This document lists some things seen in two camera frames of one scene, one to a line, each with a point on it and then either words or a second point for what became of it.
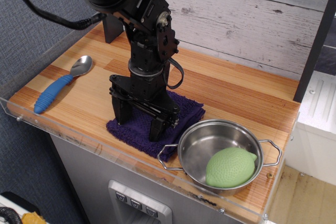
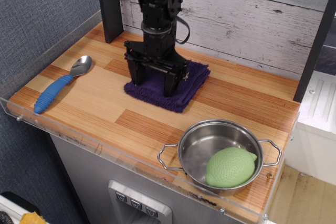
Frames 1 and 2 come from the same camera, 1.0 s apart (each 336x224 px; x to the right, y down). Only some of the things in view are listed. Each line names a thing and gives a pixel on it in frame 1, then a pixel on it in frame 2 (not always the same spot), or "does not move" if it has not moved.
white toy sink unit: [312, 151] does not move
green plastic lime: [230, 167] does not move
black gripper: [148, 94] -> [158, 51]
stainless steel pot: [199, 146] does not move
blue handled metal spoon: [82, 66] does not move
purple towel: [135, 131] -> [151, 88]
